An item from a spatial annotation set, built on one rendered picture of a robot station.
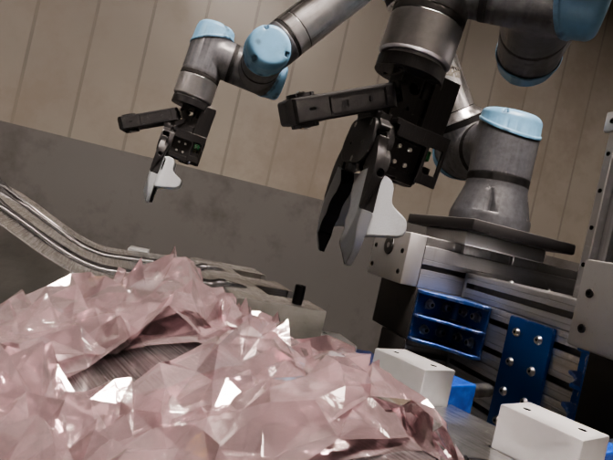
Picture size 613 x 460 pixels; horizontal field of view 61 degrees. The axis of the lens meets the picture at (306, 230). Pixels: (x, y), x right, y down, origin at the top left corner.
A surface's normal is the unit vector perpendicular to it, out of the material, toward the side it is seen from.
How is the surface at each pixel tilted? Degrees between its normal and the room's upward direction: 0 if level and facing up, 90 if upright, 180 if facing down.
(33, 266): 90
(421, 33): 91
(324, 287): 90
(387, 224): 79
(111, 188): 90
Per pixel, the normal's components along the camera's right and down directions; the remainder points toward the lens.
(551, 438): -0.76, -0.17
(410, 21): -0.44, -0.12
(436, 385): 0.61, 0.14
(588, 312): -0.93, -0.21
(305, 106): 0.29, 0.16
